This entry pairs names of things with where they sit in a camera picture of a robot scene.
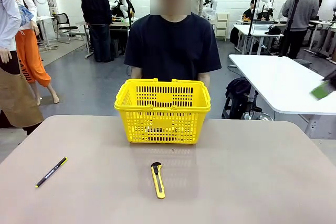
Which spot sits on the black mesh office chair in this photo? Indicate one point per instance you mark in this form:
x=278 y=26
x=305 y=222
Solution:
x=63 y=22

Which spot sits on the black tripod pole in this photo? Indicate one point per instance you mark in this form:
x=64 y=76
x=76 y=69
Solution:
x=290 y=24

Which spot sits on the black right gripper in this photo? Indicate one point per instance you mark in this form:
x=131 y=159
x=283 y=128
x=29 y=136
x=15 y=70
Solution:
x=333 y=82

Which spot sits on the yellow utility knife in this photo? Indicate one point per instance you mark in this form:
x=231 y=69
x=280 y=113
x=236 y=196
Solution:
x=158 y=182

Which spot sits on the black cap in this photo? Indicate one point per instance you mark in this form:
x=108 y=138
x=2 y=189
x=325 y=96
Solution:
x=274 y=30

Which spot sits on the black yellow pen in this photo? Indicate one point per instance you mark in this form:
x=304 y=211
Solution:
x=51 y=172

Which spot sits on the mannequin with orange trousers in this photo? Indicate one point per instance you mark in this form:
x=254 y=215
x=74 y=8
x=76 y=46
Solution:
x=29 y=48

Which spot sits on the man in grey sweater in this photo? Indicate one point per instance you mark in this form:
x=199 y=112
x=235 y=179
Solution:
x=300 y=11

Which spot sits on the person in navy t-shirt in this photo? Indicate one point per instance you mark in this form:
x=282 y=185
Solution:
x=170 y=45

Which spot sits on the mannequin with light blue shirt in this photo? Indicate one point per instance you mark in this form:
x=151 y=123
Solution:
x=10 y=51

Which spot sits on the black bag under table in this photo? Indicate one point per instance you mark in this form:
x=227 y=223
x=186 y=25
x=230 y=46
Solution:
x=237 y=90

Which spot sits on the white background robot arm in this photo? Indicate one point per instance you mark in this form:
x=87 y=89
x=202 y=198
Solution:
x=210 y=2

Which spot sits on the white black humanoid robot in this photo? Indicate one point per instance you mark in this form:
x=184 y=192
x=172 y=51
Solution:
x=120 y=1

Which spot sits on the seated person in black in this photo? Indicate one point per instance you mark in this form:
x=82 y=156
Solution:
x=249 y=11

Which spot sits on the man in black coat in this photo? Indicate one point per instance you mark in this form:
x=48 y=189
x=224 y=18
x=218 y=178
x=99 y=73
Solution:
x=95 y=11

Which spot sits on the person's right forearm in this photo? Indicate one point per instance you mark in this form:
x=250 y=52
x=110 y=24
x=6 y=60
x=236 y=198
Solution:
x=136 y=72

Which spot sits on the white drawer cabinet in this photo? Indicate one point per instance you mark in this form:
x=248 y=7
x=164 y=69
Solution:
x=222 y=26

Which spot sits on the grey background work table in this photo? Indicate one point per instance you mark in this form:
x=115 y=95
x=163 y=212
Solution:
x=119 y=26

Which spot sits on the person's left forearm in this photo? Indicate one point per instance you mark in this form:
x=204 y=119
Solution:
x=204 y=78

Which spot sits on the large white table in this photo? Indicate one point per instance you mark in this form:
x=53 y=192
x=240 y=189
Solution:
x=278 y=82

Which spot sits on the long white background table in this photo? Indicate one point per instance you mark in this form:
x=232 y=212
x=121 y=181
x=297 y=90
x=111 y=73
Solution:
x=252 y=28

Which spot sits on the yellow plastic shopping basket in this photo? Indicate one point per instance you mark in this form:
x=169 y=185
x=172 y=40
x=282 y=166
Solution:
x=162 y=123

